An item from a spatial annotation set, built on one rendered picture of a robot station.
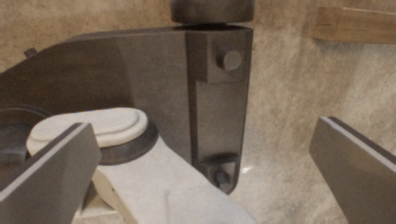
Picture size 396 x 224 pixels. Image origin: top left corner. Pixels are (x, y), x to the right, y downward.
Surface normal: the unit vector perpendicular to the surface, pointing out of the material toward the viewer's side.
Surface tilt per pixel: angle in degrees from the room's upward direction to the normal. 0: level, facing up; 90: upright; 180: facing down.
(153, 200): 90
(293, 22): 0
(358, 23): 0
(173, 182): 90
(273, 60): 0
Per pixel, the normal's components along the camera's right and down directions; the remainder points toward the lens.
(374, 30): 0.21, 0.46
